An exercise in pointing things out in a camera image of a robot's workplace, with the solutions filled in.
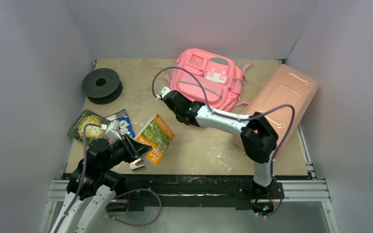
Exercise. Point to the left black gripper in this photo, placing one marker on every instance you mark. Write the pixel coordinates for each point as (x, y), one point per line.
(136, 147)

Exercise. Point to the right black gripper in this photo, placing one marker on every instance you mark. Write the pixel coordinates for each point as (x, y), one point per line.
(172, 99)

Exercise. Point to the orange treehouse book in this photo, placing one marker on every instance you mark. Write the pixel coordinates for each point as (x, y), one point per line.
(156, 133)

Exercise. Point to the pink student backpack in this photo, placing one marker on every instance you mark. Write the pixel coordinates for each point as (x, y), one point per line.
(220, 77)

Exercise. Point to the green snack packet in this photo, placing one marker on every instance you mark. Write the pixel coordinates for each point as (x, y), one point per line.
(90, 125)

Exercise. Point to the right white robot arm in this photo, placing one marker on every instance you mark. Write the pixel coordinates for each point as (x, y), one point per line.
(257, 135)

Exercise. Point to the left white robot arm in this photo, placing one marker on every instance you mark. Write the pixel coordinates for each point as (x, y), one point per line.
(93, 184)

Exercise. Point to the small white stapler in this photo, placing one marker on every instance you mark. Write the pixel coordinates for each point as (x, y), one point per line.
(137, 164)

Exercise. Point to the blue book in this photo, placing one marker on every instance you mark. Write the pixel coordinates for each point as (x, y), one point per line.
(125, 124)

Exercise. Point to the black filament spool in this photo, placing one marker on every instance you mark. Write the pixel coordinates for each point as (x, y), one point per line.
(102, 86)

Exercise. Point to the pink translucent plastic box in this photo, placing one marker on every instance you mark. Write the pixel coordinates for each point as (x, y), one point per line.
(286, 86)

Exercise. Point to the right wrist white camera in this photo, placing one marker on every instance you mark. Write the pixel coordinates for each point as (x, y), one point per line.
(164, 91)

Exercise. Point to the wrist white camera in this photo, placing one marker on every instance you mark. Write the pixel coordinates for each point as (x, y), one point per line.
(164, 91)
(113, 131)

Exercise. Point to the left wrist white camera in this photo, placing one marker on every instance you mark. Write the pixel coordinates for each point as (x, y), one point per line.
(113, 131)

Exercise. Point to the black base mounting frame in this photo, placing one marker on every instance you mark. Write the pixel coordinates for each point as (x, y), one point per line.
(214, 191)

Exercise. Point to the aluminium rail frame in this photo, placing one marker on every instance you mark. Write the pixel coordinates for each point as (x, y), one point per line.
(307, 208)

